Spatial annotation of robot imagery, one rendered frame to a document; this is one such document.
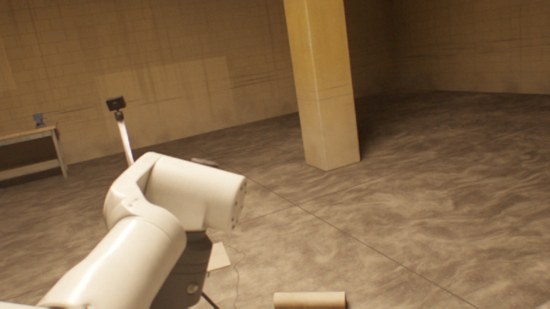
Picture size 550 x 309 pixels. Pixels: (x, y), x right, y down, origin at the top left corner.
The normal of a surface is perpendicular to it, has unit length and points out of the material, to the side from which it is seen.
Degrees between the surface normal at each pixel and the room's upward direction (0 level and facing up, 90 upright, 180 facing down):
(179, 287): 92
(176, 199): 77
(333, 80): 90
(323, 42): 90
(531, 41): 90
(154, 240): 54
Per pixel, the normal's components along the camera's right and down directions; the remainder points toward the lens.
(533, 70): -0.89, 0.24
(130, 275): 0.74, -0.62
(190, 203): -0.11, 0.04
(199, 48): 0.43, 0.16
